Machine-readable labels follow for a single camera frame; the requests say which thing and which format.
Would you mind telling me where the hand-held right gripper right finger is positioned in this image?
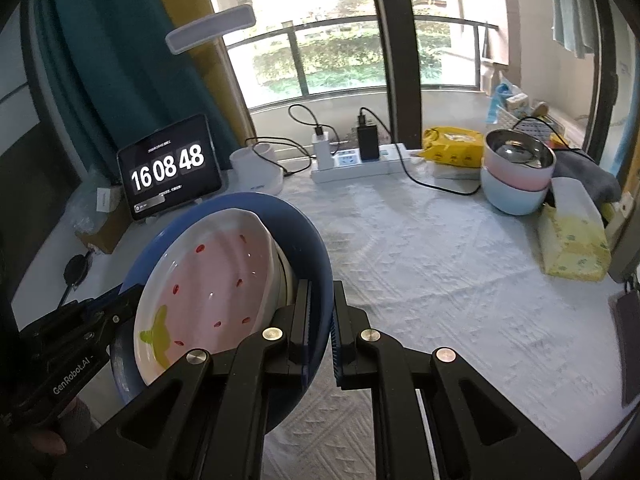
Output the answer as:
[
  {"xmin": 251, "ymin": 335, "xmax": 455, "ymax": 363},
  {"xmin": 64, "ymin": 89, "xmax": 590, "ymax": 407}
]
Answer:
[{"xmin": 330, "ymin": 280, "xmax": 583, "ymax": 480}]

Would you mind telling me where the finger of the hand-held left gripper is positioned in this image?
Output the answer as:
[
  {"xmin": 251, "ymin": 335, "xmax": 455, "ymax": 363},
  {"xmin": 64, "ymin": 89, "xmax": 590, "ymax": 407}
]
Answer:
[{"xmin": 17, "ymin": 284, "xmax": 147, "ymax": 361}]

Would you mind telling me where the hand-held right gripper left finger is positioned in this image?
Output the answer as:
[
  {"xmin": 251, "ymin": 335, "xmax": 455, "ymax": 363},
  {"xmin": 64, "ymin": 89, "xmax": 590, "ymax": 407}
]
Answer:
[{"xmin": 52, "ymin": 279, "xmax": 314, "ymax": 480}]

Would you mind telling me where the cream bowl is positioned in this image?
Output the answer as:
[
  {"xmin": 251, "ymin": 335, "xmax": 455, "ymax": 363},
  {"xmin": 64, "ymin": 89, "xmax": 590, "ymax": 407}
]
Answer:
[{"xmin": 260, "ymin": 240, "xmax": 297, "ymax": 321}]

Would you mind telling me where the large blue bowl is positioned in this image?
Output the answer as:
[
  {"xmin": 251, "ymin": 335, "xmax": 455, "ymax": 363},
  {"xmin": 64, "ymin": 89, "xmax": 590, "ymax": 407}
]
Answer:
[{"xmin": 120, "ymin": 191, "xmax": 333, "ymax": 436}]

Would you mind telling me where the pink strawberry bowl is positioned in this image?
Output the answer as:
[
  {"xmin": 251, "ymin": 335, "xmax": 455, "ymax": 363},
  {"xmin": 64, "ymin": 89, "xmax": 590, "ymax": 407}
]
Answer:
[{"xmin": 132, "ymin": 208, "xmax": 281, "ymax": 386}]

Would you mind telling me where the person's left hand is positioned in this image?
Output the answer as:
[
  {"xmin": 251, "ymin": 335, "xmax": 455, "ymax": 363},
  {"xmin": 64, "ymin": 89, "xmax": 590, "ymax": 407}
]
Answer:
[{"xmin": 27, "ymin": 401, "xmax": 96, "ymax": 457}]

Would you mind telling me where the black round charger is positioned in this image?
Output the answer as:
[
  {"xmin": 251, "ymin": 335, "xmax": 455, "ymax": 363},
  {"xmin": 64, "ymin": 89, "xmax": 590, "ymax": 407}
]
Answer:
[{"xmin": 57, "ymin": 254, "xmax": 92, "ymax": 311}]

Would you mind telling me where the cardboard box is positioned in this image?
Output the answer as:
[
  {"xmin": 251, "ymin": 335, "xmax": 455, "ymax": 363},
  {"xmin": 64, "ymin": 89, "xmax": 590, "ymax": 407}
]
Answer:
[{"xmin": 75, "ymin": 200, "xmax": 133, "ymax": 253}]

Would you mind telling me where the white textured tablecloth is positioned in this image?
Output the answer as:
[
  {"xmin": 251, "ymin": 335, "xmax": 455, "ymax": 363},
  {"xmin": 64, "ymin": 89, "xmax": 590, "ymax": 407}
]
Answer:
[{"xmin": 65, "ymin": 165, "xmax": 631, "ymax": 480}]

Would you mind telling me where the small white box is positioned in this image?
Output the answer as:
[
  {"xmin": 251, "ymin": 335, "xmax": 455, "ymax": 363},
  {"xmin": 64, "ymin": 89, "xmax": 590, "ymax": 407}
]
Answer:
[{"xmin": 95, "ymin": 187, "xmax": 123, "ymax": 213}]

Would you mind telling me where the white cup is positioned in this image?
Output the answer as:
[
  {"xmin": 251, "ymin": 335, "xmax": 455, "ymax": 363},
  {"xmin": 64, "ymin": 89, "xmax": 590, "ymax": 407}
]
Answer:
[{"xmin": 230, "ymin": 144, "xmax": 284, "ymax": 196}]

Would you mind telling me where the white charger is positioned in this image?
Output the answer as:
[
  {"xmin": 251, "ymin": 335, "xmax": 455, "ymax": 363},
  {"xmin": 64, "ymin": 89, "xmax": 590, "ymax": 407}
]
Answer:
[{"xmin": 312, "ymin": 130, "xmax": 333, "ymax": 170}]

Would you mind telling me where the tablet clock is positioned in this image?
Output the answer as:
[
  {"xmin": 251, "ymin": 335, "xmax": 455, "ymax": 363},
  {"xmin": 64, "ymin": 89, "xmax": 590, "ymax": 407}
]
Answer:
[{"xmin": 116, "ymin": 113, "xmax": 224, "ymax": 222}]

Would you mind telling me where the white power strip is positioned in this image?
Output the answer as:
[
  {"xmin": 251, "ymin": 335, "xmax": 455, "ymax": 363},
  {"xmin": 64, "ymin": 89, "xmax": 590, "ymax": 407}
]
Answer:
[{"xmin": 311, "ymin": 142, "xmax": 426, "ymax": 184}]

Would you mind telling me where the white flat box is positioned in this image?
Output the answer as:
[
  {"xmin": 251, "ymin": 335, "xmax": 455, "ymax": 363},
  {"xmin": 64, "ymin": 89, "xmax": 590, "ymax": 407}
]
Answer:
[{"xmin": 432, "ymin": 162, "xmax": 485, "ymax": 181}]

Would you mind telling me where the light blue bowl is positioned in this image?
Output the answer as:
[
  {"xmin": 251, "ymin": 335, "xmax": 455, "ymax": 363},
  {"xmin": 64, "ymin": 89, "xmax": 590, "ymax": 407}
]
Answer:
[{"xmin": 480, "ymin": 166, "xmax": 551, "ymax": 217}]

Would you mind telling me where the yellow packet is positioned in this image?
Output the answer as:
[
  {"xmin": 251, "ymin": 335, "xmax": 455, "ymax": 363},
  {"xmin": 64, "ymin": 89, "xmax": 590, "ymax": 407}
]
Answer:
[{"xmin": 422, "ymin": 126, "xmax": 488, "ymax": 167}]

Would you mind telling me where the pink steel bowl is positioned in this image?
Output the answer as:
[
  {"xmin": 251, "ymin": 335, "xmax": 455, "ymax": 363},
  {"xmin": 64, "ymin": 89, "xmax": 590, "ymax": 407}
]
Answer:
[{"xmin": 482, "ymin": 129, "xmax": 557, "ymax": 192}]

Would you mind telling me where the yellow curtain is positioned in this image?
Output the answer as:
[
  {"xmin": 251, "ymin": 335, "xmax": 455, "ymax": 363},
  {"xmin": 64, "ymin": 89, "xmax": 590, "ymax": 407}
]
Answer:
[{"xmin": 145, "ymin": 0, "xmax": 256, "ymax": 151}]

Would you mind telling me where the yellow tissue pack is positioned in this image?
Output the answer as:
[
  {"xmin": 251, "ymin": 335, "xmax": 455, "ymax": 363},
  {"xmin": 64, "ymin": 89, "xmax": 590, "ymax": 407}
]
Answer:
[{"xmin": 537, "ymin": 177, "xmax": 612, "ymax": 282}]

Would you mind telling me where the teal curtain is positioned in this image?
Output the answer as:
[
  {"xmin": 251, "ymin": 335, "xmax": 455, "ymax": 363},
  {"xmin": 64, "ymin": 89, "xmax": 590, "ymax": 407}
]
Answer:
[{"xmin": 32, "ymin": 0, "xmax": 241, "ymax": 181}]

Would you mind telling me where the white plastic basket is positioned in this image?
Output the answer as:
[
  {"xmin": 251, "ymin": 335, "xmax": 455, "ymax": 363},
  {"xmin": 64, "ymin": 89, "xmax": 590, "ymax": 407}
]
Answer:
[{"xmin": 492, "ymin": 110, "xmax": 568, "ymax": 143}]

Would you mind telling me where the blue and white carton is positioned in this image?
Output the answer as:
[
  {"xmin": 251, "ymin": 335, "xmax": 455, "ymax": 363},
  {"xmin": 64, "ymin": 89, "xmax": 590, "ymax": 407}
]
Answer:
[{"xmin": 486, "ymin": 80, "xmax": 531, "ymax": 123}]

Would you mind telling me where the grey cloth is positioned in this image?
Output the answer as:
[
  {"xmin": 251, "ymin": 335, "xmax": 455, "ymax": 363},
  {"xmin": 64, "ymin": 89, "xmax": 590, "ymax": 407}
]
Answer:
[{"xmin": 550, "ymin": 149, "xmax": 622, "ymax": 206}]

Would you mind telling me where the black balcony railing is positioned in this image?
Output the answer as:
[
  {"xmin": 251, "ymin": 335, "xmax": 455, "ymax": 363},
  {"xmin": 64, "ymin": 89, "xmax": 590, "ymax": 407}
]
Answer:
[{"xmin": 227, "ymin": 15, "xmax": 501, "ymax": 111}]

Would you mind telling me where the hanging light blue cloth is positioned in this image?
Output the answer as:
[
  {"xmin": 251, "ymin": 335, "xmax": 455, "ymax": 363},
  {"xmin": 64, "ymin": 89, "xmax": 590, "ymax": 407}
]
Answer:
[{"xmin": 547, "ymin": 0, "xmax": 601, "ymax": 60}]

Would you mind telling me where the black door frame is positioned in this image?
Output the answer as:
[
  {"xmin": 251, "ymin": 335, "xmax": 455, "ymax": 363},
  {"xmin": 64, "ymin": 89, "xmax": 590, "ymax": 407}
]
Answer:
[
  {"xmin": 367, "ymin": 0, "xmax": 426, "ymax": 148},
  {"xmin": 582, "ymin": 0, "xmax": 626, "ymax": 171}
]

